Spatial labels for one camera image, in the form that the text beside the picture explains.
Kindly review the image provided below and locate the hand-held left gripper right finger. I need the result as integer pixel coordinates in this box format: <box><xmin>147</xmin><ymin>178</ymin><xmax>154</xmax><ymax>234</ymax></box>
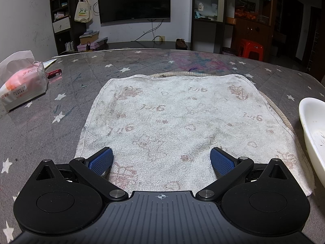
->
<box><xmin>195</xmin><ymin>147</ymin><xmax>291</xmax><ymax>202</ymax></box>

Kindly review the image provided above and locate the white printed towel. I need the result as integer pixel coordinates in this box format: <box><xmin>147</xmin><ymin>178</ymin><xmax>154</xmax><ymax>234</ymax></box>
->
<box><xmin>74</xmin><ymin>74</ymin><xmax>315</xmax><ymax>198</ymax></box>

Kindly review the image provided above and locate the black flat television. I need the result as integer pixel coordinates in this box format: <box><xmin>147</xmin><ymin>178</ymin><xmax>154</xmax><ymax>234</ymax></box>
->
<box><xmin>97</xmin><ymin>0</ymin><xmax>171</xmax><ymax>25</ymax></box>

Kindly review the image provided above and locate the pile of oranges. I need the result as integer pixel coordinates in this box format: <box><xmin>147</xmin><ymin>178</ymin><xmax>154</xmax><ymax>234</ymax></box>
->
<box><xmin>235</xmin><ymin>8</ymin><xmax>257</xmax><ymax>21</ymax></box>

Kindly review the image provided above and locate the white bowl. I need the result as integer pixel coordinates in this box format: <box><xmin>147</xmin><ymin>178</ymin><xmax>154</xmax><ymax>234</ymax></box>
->
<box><xmin>299</xmin><ymin>97</ymin><xmax>325</xmax><ymax>167</ymax></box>

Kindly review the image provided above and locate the tissue pack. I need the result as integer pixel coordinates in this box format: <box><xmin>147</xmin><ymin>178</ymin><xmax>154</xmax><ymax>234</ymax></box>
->
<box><xmin>0</xmin><ymin>50</ymin><xmax>49</xmax><ymax>112</ymax></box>

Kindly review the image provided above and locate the red plastic stool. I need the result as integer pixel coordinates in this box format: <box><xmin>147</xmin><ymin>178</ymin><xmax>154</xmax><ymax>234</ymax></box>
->
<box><xmin>237</xmin><ymin>39</ymin><xmax>265</xmax><ymax>62</ymax></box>

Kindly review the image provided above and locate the round rope mat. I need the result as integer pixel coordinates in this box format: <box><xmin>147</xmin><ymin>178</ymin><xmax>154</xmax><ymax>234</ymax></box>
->
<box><xmin>150</xmin><ymin>72</ymin><xmax>296</xmax><ymax>136</ymax></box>

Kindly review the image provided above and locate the sheet of paper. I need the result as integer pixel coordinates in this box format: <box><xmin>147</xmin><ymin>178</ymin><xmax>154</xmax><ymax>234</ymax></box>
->
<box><xmin>43</xmin><ymin>58</ymin><xmax>58</xmax><ymax>70</ymax></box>

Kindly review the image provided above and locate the cardboard box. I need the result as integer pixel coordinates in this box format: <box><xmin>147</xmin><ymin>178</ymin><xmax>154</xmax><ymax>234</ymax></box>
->
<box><xmin>79</xmin><ymin>30</ymin><xmax>100</xmax><ymax>45</ymax></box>

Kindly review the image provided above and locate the brown wooden cabinet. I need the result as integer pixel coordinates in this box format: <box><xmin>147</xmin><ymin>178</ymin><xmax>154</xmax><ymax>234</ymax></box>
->
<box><xmin>230</xmin><ymin>0</ymin><xmax>277</xmax><ymax>57</ymax></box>

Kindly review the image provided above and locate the dark low television bench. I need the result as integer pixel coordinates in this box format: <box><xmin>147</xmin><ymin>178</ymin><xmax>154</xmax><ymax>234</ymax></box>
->
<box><xmin>58</xmin><ymin>41</ymin><xmax>191</xmax><ymax>55</ymax></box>

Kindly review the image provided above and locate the glass display cabinet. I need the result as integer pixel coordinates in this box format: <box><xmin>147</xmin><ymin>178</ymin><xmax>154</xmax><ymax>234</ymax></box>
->
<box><xmin>191</xmin><ymin>0</ymin><xmax>235</xmax><ymax>54</ymax></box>

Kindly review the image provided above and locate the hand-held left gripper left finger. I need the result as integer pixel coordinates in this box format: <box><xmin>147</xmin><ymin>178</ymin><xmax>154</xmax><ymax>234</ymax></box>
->
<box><xmin>34</xmin><ymin>147</ymin><xmax>129</xmax><ymax>202</ymax></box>

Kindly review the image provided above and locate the dark open bookshelf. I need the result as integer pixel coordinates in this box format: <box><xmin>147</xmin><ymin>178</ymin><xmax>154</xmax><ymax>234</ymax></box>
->
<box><xmin>49</xmin><ymin>0</ymin><xmax>81</xmax><ymax>55</ymax></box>

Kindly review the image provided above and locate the cream tote bag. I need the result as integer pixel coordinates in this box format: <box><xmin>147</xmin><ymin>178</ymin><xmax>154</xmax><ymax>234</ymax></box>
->
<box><xmin>74</xmin><ymin>0</ymin><xmax>92</xmax><ymax>23</ymax></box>

